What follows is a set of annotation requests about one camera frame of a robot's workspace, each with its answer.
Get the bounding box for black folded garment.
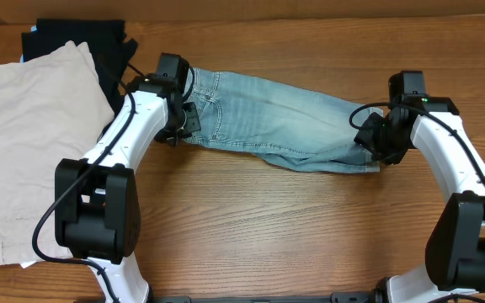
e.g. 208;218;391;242
21;19;138;114

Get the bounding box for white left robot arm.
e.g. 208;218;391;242
52;53;200;302

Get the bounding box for beige folded shorts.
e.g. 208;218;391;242
0;41;114;265

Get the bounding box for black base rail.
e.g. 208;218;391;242
146;290;389;303

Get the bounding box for light blue denim shorts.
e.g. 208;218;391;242
185;68;380;173

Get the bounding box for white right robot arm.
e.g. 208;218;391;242
354;71;485;302

